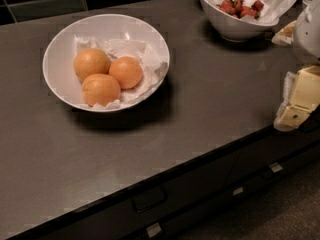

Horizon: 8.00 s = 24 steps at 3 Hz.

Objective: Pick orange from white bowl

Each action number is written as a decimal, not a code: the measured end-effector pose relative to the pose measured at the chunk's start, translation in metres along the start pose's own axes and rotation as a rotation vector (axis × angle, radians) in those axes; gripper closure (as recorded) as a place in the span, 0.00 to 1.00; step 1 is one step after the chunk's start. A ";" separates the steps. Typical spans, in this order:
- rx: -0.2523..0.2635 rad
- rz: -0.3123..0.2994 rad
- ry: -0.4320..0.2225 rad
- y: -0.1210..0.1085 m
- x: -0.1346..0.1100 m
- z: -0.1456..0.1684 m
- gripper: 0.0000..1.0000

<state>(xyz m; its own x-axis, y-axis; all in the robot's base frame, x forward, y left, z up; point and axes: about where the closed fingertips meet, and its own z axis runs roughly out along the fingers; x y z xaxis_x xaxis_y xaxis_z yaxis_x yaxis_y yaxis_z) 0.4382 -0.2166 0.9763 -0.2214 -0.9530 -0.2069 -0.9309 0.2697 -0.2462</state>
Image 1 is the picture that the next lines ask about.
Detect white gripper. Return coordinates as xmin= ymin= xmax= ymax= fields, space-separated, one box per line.
xmin=272 ymin=0 xmax=320 ymax=132

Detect dark lower drawer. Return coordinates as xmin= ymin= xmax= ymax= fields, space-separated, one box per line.
xmin=122 ymin=146 xmax=319 ymax=240

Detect orange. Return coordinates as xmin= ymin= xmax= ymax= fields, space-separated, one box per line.
xmin=108 ymin=56 xmax=143 ymax=90
xmin=73 ymin=48 xmax=111 ymax=82
xmin=82 ymin=74 xmax=121 ymax=107

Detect white paper under oranges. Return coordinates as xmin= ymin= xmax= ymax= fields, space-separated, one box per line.
xmin=74 ymin=36 xmax=169 ymax=112

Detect dark drawer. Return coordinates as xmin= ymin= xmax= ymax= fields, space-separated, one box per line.
xmin=8 ymin=119 xmax=320 ymax=240
xmin=122 ymin=146 xmax=319 ymax=240

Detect large white bowl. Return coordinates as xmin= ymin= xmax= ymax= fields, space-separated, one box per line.
xmin=43 ymin=14 xmax=170 ymax=112

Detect red strawberries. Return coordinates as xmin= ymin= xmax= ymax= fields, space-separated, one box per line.
xmin=217 ymin=0 xmax=264 ymax=20

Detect white bowl with strawberries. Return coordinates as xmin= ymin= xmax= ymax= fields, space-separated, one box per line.
xmin=200 ymin=0 xmax=279 ymax=42

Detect dark upper drawer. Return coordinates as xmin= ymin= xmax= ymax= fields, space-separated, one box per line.
xmin=8 ymin=119 xmax=320 ymax=240

